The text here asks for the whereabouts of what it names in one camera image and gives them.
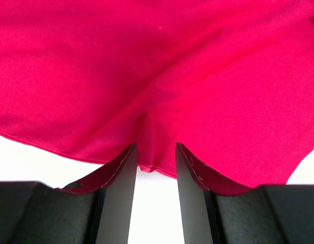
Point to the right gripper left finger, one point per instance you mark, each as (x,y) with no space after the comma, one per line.
(94,209)

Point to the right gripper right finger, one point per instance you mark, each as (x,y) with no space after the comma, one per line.
(215,209)

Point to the red t-shirt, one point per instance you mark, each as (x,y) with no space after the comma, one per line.
(231,80)

